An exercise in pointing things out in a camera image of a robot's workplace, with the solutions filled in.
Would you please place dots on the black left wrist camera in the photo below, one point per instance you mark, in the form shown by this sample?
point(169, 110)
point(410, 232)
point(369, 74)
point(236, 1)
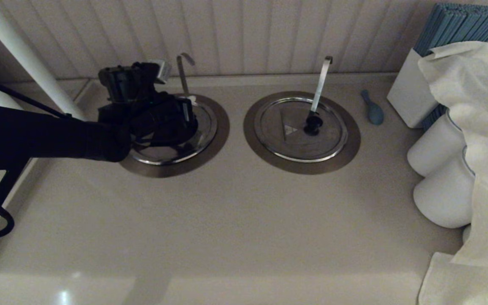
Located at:
point(121, 82)

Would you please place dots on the white woven cloth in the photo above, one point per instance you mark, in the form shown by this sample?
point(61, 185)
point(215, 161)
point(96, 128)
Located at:
point(481, 106)

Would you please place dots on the white cylindrical cup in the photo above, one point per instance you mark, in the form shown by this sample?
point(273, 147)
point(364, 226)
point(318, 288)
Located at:
point(443, 199)
point(432, 148)

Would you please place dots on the blue ribbed object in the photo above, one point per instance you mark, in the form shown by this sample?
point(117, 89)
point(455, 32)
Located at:
point(434, 118)

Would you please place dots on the blue plastic rice paddle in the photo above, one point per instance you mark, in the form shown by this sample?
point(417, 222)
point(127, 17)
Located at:
point(374, 113)

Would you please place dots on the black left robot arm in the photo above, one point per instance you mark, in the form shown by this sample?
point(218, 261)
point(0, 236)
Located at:
point(36, 135)

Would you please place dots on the blue sticks bundle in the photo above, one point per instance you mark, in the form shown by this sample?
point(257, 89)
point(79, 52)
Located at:
point(456, 25)

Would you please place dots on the round steel hinged lid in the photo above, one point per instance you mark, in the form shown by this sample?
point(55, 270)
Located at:
point(208, 127)
point(324, 140)

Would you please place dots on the white rectangular holder box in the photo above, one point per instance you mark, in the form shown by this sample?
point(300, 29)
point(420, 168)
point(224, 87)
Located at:
point(409, 97)

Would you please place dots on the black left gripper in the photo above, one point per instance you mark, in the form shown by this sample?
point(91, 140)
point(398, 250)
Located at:
point(163, 120)

